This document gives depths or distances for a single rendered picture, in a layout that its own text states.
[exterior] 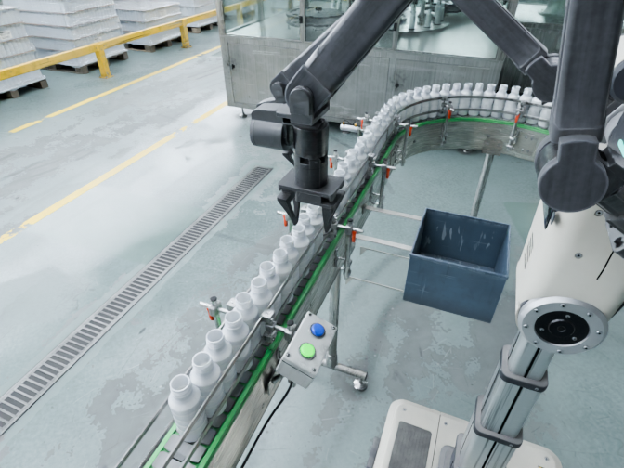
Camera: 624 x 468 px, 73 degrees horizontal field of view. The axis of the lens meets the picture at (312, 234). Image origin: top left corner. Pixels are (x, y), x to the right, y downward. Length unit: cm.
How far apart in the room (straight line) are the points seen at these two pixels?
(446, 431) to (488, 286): 65
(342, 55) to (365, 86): 382
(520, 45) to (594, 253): 45
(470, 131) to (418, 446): 162
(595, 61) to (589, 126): 7
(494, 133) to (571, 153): 197
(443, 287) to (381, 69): 310
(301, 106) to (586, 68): 35
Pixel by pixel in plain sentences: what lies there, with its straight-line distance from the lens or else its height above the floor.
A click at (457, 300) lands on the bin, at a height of 80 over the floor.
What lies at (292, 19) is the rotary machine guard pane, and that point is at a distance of 459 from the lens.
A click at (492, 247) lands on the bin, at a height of 83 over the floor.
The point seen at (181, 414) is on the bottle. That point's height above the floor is 111.
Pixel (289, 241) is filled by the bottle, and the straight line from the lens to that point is 116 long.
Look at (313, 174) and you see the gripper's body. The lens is 70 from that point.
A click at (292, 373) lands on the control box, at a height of 107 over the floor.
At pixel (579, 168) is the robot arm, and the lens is 62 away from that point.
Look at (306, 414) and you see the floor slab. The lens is 215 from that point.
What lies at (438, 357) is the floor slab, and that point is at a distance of 242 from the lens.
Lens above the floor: 185
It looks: 36 degrees down
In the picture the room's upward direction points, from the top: straight up
